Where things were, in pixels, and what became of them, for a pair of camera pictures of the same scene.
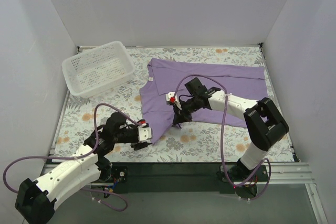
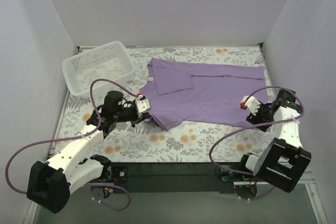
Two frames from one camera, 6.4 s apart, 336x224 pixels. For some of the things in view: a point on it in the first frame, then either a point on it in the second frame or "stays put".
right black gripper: (181, 112) -> (255, 116)
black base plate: (184, 177) stays put
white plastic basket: (93, 69) stays put
